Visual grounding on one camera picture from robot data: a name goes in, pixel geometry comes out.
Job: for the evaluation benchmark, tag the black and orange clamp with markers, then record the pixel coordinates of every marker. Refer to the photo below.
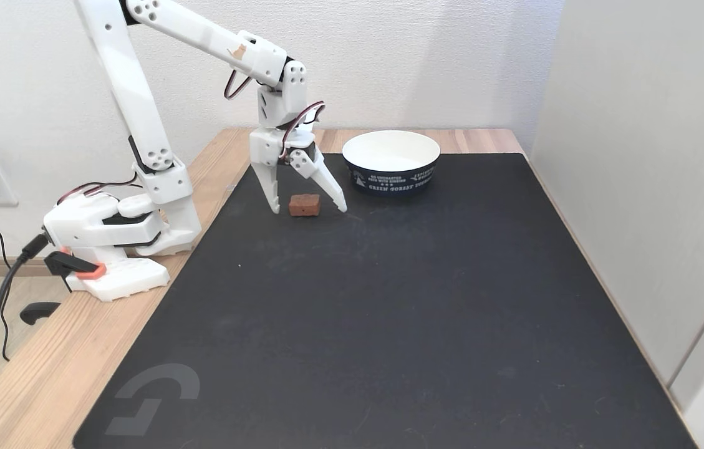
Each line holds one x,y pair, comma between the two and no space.
71,265

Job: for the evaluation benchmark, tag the brown block toy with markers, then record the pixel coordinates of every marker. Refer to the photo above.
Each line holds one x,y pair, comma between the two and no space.
304,205

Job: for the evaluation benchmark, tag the black desk mat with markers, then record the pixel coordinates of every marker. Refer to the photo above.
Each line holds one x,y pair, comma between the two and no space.
401,312

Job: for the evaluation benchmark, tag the white and navy paper bowl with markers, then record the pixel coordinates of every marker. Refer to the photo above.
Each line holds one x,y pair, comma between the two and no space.
390,159

